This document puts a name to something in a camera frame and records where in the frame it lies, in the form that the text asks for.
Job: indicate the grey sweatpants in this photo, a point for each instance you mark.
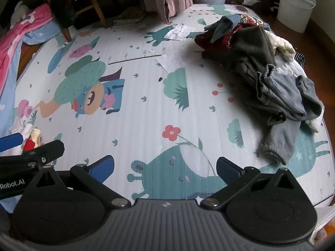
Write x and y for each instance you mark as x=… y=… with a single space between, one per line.
x=288 y=91

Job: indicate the stack of papers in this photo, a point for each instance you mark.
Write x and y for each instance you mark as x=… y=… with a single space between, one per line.
x=129 y=17

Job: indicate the small white folded clothes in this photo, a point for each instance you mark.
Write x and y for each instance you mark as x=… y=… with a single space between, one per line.
x=24 y=130

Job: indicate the cream garment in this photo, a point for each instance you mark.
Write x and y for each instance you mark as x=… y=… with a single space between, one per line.
x=282 y=45

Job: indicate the dark striped garment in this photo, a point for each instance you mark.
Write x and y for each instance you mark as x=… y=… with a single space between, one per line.
x=300 y=58

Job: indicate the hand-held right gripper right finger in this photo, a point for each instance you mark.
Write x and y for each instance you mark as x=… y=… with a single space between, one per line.
x=227 y=168

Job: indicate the red patterned garment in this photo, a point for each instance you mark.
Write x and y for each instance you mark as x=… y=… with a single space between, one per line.
x=206 y=40

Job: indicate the small white cloth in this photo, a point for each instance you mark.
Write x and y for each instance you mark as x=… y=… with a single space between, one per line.
x=315 y=124

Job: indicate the cartoon printed play mat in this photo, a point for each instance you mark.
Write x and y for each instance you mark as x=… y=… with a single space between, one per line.
x=146 y=109

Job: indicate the dark grey garment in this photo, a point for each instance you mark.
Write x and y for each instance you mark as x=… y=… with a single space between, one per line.
x=251 y=49

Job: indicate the pink printed blanket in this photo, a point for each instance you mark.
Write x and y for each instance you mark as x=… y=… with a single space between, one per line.
x=15 y=36

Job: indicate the flat white paper sheet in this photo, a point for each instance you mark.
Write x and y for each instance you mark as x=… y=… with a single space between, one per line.
x=168 y=62

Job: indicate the light blue printed blanket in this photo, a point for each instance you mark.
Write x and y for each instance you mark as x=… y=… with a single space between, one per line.
x=39 y=32

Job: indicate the white bucket with teal lid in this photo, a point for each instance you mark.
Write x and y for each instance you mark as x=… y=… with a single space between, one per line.
x=295 y=10

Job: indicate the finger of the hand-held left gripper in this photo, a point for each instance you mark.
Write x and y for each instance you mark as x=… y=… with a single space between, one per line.
x=49 y=149
x=11 y=140

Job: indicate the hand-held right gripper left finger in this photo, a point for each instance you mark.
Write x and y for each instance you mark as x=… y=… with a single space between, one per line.
x=103 y=167

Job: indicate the crumpled white paper sheet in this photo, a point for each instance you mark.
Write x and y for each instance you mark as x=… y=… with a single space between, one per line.
x=180 y=32

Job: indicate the white quilted cloth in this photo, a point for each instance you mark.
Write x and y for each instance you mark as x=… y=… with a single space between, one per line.
x=288 y=70

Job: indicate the wooden chair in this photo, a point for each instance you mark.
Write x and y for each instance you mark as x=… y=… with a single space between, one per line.
x=91 y=2

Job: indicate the teal grey garment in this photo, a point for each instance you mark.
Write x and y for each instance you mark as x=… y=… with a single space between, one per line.
x=222 y=26

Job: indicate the clear plastic bag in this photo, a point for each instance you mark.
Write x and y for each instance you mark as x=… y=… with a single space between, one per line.
x=325 y=219

